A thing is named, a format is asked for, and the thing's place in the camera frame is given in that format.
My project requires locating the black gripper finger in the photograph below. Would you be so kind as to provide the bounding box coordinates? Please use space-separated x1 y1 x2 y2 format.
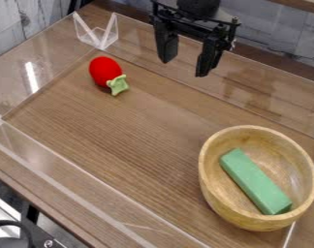
154 20 178 63
195 35 224 78

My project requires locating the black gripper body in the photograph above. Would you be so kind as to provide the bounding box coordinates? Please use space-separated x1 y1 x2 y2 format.
150 0 241 50

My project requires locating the green rectangular block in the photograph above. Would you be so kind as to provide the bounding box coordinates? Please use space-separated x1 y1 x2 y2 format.
218 148 293 215

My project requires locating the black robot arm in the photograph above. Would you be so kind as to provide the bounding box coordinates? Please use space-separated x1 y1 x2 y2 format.
149 0 241 78

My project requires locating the brown wooden bowl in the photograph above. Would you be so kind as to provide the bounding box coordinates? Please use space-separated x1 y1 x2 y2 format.
198 125 314 232

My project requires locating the red plush strawberry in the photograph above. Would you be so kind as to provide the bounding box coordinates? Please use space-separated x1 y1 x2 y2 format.
88 56 129 96

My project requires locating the clear acrylic enclosure wall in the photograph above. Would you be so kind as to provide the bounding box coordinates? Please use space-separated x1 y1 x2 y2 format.
0 7 314 248

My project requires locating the black table leg bracket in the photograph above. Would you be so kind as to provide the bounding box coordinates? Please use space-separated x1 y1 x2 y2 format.
20 201 82 248

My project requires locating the black cable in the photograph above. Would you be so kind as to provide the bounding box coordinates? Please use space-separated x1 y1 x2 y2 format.
0 220 35 248

